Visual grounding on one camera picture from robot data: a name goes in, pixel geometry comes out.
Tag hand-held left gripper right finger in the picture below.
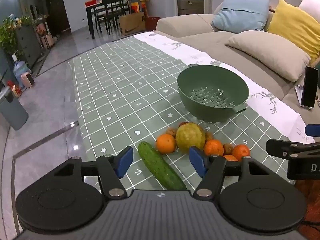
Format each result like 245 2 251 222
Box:
189 146 269 200

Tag red bin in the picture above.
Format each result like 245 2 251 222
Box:
144 17 162 30

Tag green cucumber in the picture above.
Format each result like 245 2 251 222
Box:
138 142 187 191

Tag potted green plant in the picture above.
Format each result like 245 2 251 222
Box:
0 16 33 55

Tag black smartphone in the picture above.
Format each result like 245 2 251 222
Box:
300 66 319 108

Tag light blue pillow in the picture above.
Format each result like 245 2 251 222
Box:
211 0 270 33

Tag yellow pillow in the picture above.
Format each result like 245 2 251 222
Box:
266 0 320 67

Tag green checked tablecloth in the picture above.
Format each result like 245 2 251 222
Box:
68 36 310 192

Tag grey drawer cabinet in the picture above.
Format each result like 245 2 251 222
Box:
15 25 42 67

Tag grey trash can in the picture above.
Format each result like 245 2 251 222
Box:
0 86 29 131

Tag beige sofa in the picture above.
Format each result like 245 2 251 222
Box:
156 1 320 120

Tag clear phone stand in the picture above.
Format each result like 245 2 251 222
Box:
295 85 314 111

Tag white pillow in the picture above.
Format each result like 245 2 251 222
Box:
298 0 320 18

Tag blue water bottle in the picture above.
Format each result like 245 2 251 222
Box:
12 60 32 85

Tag large yellow-green pomelo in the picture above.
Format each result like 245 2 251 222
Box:
175 122 206 151

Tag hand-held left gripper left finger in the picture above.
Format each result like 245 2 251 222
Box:
54 146 134 200

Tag beige pillow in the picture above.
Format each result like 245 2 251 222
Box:
225 30 311 82

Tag pink suitcase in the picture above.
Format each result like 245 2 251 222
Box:
40 34 54 49

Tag orange clothing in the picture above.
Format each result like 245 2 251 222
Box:
295 179 320 232

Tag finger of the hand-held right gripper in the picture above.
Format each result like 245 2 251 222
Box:
305 124 320 137
265 139 320 159

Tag dark dining table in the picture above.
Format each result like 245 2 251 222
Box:
84 0 130 39

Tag pink space heater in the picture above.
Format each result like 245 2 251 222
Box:
21 72 35 88

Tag green colander bowl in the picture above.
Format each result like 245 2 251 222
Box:
177 64 250 123

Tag white floral cloth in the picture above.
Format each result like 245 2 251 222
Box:
134 30 317 144

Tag orange plastic stools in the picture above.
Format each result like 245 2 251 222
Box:
129 1 148 14

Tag brown cardboard box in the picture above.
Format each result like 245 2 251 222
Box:
119 12 146 36

